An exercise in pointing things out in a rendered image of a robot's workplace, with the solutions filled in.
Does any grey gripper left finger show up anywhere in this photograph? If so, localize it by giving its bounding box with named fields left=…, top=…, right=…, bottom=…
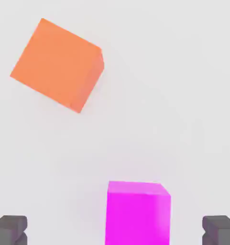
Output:
left=0, top=215, right=28, bottom=245

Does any small magenta cube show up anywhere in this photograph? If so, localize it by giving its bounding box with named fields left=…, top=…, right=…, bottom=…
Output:
left=104, top=180, right=172, bottom=245

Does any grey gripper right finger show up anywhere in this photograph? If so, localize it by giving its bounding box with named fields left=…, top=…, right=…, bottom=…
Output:
left=202, top=215, right=230, bottom=245

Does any large orange box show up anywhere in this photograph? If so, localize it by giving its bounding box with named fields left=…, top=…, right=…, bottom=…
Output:
left=10, top=17, right=105, bottom=114

